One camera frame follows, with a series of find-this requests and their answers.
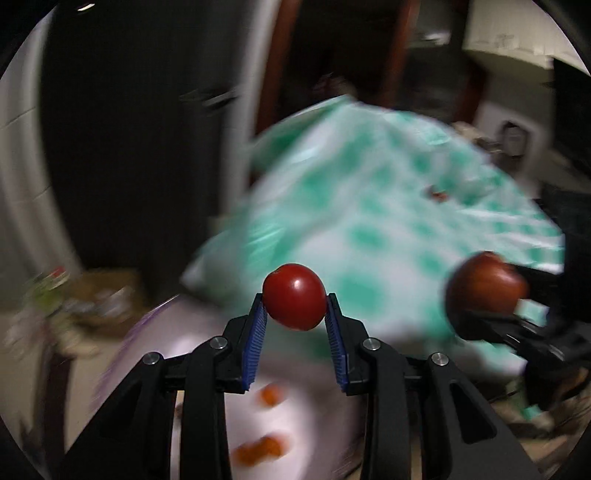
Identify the large mandarin orange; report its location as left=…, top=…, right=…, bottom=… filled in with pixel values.
left=254, top=434, right=289, bottom=460

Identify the white round plate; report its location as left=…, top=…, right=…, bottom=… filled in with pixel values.
left=95, top=295, right=370, bottom=480

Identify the red tomato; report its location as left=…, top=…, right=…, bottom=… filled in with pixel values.
left=262, top=263, right=327, bottom=332

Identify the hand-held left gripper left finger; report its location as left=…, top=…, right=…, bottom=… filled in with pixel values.
left=60, top=293, right=269, bottom=480

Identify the green white checked plastic tablecloth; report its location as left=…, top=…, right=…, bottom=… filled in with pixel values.
left=180, top=95, right=566, bottom=384

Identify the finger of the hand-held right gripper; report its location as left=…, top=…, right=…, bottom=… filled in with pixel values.
left=503, top=262, right=568, bottom=301
left=455, top=308, right=555, bottom=358

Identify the cardboard box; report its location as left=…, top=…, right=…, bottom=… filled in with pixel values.
left=65, top=270, right=146, bottom=326

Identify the dark red apple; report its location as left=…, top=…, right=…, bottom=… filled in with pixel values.
left=445, top=251, right=529, bottom=324

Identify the brown wooden door frame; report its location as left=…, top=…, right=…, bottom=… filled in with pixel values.
left=256, top=0, right=301, bottom=137

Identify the small mandarin orange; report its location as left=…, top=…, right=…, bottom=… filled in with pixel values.
left=257, top=384, right=284, bottom=409

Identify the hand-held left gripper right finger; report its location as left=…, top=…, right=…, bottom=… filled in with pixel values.
left=324, top=292, right=543, bottom=480

